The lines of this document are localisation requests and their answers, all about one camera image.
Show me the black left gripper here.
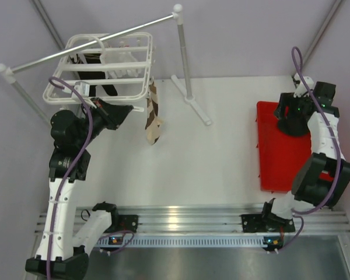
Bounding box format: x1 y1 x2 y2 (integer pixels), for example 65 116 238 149
75 97 132 148

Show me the black sock pile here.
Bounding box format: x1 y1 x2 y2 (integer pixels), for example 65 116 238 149
277 118 309 137

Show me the white plastic clip hanger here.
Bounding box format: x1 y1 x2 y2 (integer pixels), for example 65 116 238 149
53 32 155 113

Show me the brown cream striped sock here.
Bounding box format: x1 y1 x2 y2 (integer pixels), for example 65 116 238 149
145 78 161 129
145 111 163 145

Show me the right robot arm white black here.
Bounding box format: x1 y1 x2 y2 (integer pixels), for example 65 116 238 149
260 82 350 232

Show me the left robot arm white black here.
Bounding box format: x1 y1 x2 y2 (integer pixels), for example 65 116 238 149
25 97 133 279

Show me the red plastic tray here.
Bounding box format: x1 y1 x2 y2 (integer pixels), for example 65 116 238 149
256 101 312 193

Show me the black striped hanging sock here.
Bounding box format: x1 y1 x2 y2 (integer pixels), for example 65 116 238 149
68 52 119 99

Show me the white red hanging sock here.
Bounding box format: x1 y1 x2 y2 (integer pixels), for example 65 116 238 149
100 44 141 79

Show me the metal drying rack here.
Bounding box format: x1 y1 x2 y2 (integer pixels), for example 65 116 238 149
0 4 212 126

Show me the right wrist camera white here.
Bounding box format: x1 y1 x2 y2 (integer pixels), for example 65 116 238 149
293 73 314 98

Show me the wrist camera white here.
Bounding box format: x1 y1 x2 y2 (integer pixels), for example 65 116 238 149
293 73 314 98
63 81 90 97

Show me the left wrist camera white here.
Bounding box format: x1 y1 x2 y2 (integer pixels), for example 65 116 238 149
63 81 90 97

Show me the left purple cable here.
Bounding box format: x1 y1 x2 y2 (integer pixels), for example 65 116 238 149
48 76 135 280

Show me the aluminium mounting rail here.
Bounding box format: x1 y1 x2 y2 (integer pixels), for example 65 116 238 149
36 204 350 249

